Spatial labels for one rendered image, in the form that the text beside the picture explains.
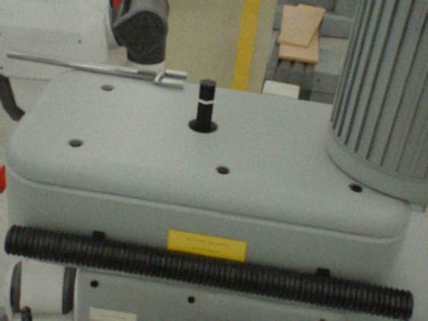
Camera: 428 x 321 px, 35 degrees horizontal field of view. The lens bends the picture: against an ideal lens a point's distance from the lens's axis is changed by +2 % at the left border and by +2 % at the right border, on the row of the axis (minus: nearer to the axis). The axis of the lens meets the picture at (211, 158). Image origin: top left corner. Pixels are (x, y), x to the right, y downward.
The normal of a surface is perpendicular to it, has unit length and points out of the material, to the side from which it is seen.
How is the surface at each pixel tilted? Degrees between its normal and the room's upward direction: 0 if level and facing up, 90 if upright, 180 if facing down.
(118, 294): 90
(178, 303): 90
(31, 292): 66
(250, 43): 90
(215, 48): 90
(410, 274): 0
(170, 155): 0
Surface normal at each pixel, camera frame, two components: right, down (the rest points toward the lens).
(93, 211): -0.12, 0.52
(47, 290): 0.08, 0.15
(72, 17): 0.11, -0.21
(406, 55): -0.61, 0.37
